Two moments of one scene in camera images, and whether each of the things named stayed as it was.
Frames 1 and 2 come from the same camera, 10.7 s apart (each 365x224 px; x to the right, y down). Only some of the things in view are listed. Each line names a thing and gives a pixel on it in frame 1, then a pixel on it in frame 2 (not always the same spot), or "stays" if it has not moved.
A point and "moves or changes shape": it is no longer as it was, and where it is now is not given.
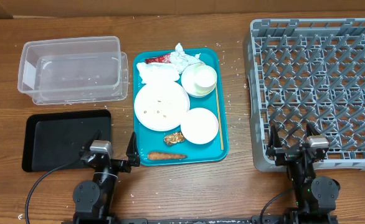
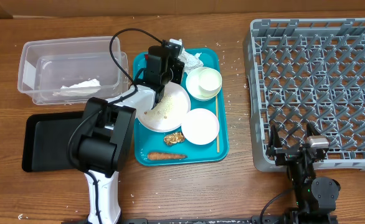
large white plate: [160, 106] stays
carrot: [163, 156] stays
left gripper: [124, 167] to [179, 70]
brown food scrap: [174, 138] stays
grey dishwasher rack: [326, 73] stays
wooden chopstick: [220, 116] to [217, 126]
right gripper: [286, 155] stays
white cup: [205, 79] moves or changes shape
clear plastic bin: [73, 71] stays
